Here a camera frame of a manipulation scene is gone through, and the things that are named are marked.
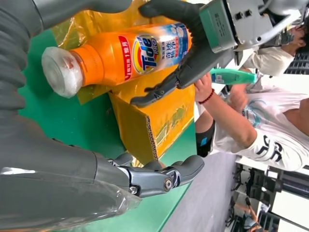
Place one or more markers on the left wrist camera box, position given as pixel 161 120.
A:
pixel 217 25

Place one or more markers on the yellow film-wrapped cardboard box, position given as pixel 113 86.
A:
pixel 135 134

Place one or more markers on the teal plastic bottle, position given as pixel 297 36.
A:
pixel 234 76

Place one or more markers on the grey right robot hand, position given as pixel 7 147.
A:
pixel 48 185

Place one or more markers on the background person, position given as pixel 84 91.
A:
pixel 249 219

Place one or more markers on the green mat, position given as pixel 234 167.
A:
pixel 84 128

